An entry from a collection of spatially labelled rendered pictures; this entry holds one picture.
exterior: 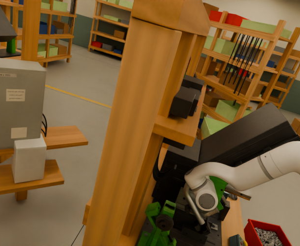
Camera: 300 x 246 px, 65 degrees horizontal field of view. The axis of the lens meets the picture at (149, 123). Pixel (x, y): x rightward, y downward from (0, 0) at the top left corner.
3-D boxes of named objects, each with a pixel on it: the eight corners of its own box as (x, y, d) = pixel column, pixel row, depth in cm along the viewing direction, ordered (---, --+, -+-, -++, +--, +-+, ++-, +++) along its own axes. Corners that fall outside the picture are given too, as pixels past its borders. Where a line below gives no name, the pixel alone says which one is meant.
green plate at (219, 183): (215, 202, 131) (229, 168, 127) (216, 209, 123) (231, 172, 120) (195, 194, 133) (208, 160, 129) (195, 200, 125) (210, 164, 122)
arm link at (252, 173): (247, 144, 79) (178, 179, 94) (275, 183, 78) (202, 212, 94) (249, 135, 87) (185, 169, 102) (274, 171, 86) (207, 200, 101)
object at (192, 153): (185, 180, 168) (202, 140, 155) (179, 208, 140) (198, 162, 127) (161, 171, 171) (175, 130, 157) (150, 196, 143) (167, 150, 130)
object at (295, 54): (278, 111, 909) (309, 53, 821) (200, 86, 934) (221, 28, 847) (274, 107, 958) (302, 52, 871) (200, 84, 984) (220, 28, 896)
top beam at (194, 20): (207, 36, 178) (211, 24, 175) (175, 30, 42) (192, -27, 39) (195, 33, 180) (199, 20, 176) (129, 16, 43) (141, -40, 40)
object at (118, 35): (156, 72, 949) (172, 13, 861) (82, 50, 975) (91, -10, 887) (158, 71, 999) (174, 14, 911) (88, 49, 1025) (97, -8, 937)
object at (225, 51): (216, 163, 395) (286, 11, 302) (151, 106, 567) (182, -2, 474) (237, 161, 425) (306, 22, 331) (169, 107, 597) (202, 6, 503)
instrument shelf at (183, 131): (204, 92, 163) (206, 87, 162) (191, 147, 81) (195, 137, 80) (170, 81, 167) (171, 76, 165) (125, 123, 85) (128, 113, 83)
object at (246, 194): (246, 185, 146) (248, 181, 145) (249, 201, 132) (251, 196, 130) (186, 162, 152) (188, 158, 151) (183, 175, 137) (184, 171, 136)
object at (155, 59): (169, 145, 216) (207, 36, 178) (90, 323, 80) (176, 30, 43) (160, 141, 217) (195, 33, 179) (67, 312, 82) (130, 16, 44)
